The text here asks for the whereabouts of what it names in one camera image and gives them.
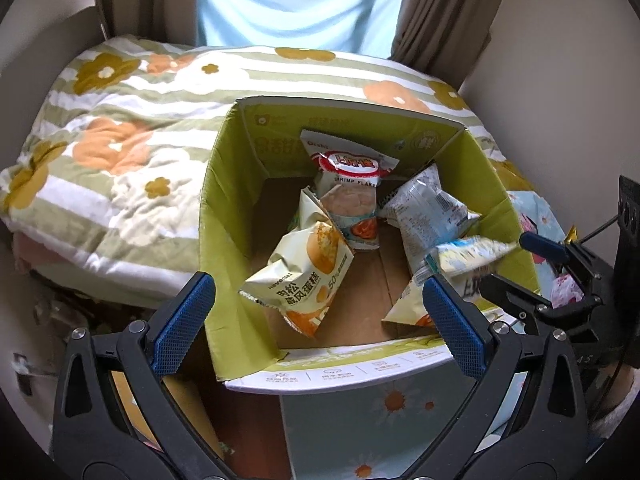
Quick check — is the blue white snack bag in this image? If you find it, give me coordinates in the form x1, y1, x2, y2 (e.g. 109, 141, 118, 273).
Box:
412, 235, 516, 285

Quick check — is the cream orange snack bag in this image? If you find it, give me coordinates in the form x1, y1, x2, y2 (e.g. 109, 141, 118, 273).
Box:
383, 281, 435, 328

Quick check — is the grey snack bag with barcode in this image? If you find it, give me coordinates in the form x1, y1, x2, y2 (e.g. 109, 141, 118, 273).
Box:
378, 162, 480, 274

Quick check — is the red white shrimp flakes bag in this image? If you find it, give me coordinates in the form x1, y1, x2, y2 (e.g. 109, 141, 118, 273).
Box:
300, 129, 399, 250

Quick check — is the cream yellow cake snack bag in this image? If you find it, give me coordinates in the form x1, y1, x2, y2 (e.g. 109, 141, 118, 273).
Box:
239, 188, 354, 338

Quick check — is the wooden stool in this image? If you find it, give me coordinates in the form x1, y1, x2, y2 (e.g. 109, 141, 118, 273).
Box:
111, 372, 224, 460

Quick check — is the green cardboard box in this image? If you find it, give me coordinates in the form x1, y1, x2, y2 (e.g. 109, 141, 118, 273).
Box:
200, 96, 522, 396

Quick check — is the floral striped quilt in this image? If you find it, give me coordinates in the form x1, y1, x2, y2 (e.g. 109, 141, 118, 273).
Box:
1, 36, 529, 308

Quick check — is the right brown curtain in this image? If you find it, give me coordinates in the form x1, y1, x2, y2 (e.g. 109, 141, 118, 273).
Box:
390, 0, 502, 89

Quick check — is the light blue hanging cloth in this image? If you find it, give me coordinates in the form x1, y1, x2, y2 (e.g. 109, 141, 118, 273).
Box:
196, 0, 401, 58

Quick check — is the grey bed headboard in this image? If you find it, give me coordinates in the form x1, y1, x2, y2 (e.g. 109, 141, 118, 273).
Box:
1, 6, 104, 93

